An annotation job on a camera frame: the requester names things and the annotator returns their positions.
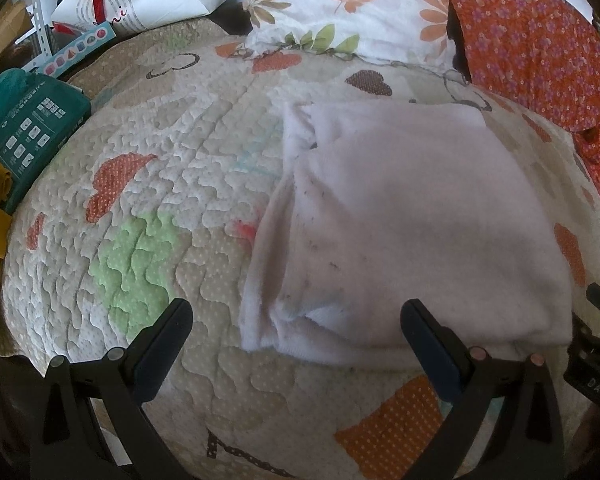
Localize colourful shapes toy box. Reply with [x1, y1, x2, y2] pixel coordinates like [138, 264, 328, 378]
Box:
[22, 25, 118, 80]

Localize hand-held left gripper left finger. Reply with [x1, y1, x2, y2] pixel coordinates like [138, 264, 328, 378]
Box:
[30, 298, 195, 480]

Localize white fleece garment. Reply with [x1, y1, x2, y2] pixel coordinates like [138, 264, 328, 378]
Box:
[237, 101, 576, 367]

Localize heart patterned quilt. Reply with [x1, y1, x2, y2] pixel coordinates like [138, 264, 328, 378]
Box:
[0, 17, 600, 480]

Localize white floral pillow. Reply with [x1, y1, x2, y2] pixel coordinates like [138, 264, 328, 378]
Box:
[240, 0, 462, 70]

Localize orange floral cloth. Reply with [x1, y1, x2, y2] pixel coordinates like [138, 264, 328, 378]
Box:
[445, 0, 600, 248]

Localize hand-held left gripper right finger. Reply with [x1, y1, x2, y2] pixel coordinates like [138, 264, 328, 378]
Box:
[400, 299, 566, 480]

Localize black cloth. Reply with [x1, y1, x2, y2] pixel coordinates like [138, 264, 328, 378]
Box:
[212, 2, 255, 37]

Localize perforated metal strip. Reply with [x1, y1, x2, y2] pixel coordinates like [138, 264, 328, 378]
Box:
[29, 0, 56, 57]

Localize teal cardboard box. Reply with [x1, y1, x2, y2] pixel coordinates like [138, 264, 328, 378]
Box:
[0, 69, 92, 211]

